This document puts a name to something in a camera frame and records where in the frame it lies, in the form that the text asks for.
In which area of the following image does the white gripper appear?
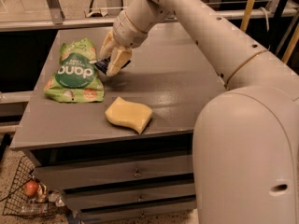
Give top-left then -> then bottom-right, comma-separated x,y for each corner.
99,9 -> 149,77

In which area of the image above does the blue rxbar blueberry bar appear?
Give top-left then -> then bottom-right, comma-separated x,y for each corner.
94,58 -> 120,76

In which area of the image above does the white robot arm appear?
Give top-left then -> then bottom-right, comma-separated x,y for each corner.
100,0 -> 299,224

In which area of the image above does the green rice chip bag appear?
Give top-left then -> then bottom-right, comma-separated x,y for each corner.
44,38 -> 105,103

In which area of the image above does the yellow wavy sponge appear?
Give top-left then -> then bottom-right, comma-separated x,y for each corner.
105,97 -> 152,134

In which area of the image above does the grey drawer cabinet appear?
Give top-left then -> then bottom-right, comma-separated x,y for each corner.
11,22 -> 224,224

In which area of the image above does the top grey drawer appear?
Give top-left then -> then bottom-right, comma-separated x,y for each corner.
34,155 -> 192,190

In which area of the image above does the grey drawer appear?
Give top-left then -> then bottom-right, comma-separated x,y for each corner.
34,155 -> 192,190
64,182 -> 195,210
80,199 -> 195,223

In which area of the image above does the yellow wooden pole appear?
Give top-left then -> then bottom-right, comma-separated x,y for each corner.
240,0 -> 255,32

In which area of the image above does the middle grey drawer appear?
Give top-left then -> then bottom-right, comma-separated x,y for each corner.
64,182 -> 195,210

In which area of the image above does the red apple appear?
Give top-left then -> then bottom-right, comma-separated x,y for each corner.
23,180 -> 39,197

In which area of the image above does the bottom grey drawer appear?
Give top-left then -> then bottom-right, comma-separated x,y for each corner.
80,199 -> 195,223

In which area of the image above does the metal railing frame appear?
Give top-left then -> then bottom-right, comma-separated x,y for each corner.
0,0 -> 299,34

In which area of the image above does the black wire basket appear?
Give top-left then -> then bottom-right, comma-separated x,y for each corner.
3,156 -> 68,218

